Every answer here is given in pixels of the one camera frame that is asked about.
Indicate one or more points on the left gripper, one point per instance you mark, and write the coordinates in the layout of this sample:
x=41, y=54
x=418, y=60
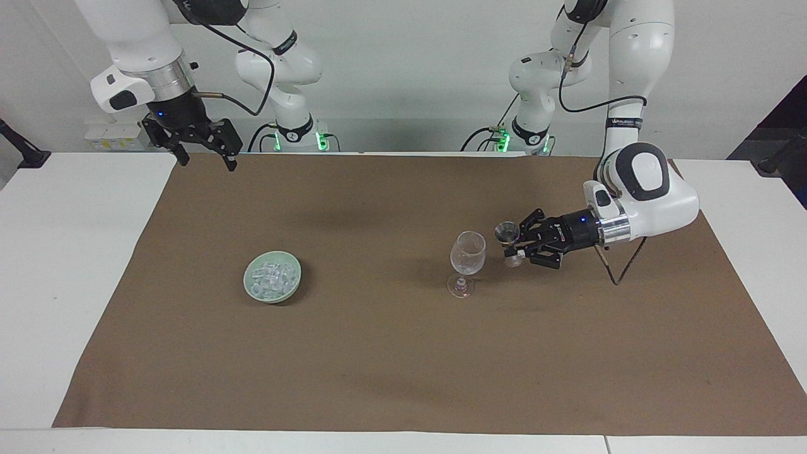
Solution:
x=574, y=232

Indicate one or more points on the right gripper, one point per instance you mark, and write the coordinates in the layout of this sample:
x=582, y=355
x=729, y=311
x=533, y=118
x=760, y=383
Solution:
x=179, y=110

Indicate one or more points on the small clear glass cup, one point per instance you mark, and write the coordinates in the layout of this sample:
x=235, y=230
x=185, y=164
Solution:
x=507, y=232

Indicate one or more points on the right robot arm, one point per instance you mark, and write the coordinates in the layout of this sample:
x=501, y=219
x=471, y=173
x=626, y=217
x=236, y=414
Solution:
x=142, y=38

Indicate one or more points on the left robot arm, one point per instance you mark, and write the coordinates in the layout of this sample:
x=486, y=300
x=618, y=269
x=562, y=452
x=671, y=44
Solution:
x=640, y=44

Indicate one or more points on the clear wine glass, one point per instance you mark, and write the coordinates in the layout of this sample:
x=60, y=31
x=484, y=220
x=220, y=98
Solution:
x=468, y=252

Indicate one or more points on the clear ice cubes heap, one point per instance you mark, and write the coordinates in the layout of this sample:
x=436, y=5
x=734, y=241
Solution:
x=272, y=276

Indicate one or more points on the black stand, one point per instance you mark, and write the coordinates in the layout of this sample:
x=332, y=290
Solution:
x=774, y=162
x=28, y=154

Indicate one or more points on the pale green bowl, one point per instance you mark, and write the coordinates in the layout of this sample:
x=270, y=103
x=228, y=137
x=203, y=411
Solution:
x=277, y=297

